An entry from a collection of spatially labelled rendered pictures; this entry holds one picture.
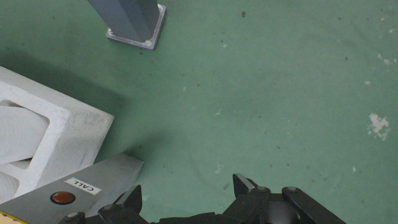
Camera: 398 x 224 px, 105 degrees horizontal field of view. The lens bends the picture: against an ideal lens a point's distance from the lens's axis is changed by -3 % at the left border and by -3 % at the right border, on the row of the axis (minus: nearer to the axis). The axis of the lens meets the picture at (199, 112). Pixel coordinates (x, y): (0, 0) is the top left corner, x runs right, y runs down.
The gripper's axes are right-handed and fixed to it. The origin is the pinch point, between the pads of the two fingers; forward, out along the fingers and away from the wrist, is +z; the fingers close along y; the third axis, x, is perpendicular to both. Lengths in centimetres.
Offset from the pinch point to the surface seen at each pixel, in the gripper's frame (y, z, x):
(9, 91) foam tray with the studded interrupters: -31.3, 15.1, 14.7
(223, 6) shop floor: 15, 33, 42
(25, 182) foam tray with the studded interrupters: -28.8, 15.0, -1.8
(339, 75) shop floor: 52, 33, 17
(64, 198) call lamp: -15.5, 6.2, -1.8
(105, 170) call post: -16.4, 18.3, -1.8
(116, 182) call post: -13.3, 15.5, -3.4
